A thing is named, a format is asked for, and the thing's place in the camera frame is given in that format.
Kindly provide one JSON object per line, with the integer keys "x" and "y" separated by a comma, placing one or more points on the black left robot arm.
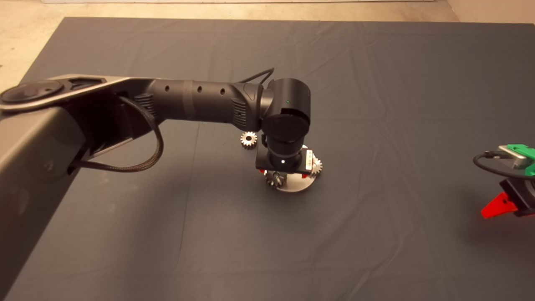
{"x": 188, "y": 102}

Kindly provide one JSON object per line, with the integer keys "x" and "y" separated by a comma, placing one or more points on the larger steel gear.
{"x": 275, "y": 179}

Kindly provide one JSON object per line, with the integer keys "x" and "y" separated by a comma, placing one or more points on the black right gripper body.
{"x": 522, "y": 196}

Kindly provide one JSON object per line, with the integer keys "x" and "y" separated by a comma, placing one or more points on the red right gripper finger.
{"x": 499, "y": 207}

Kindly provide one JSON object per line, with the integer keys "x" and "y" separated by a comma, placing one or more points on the dark grey table cloth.
{"x": 376, "y": 104}

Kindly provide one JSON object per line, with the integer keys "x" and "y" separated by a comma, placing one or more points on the round metal plate with hole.
{"x": 294, "y": 184}

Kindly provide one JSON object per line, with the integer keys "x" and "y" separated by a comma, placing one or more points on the green right camera mount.
{"x": 527, "y": 152}

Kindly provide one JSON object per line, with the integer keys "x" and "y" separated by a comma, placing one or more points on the small steel gear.
{"x": 317, "y": 166}
{"x": 249, "y": 139}

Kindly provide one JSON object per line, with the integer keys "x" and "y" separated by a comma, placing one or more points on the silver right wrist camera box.
{"x": 514, "y": 154}

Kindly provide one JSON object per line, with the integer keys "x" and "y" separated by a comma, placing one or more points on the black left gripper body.
{"x": 262, "y": 163}

